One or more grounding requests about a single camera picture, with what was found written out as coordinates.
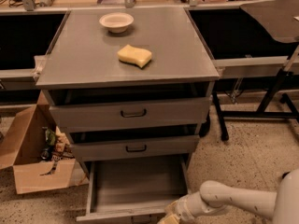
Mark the yellow sponge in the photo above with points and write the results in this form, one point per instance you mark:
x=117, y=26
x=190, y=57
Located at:
x=137, y=56

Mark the grey middle drawer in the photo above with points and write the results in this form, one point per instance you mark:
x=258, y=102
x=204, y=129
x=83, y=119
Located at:
x=133, y=143

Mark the grey drawer cabinet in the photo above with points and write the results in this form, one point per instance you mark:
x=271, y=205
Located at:
x=84, y=60

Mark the padded gripper body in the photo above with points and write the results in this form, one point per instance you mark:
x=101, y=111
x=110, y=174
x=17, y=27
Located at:
x=182, y=204

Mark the grey drawer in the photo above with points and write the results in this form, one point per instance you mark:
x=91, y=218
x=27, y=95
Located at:
x=133, y=143
x=134, y=191
x=130, y=110

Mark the snack packages in box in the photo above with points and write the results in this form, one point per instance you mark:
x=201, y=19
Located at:
x=57, y=149

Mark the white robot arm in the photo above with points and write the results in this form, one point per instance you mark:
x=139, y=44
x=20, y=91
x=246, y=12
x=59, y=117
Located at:
x=213, y=198

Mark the grey side table top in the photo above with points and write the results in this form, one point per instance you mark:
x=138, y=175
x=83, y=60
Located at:
x=277, y=17

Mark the white bowl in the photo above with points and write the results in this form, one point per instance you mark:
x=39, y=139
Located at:
x=116, y=22

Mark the grey bottom drawer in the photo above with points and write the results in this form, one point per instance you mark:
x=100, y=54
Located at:
x=134, y=191

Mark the black metal table stand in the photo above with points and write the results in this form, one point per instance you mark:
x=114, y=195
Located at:
x=260, y=112

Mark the grey top drawer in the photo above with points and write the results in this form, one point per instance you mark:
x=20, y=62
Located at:
x=130, y=110

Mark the open cardboard box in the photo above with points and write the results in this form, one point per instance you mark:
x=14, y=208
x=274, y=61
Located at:
x=22, y=147

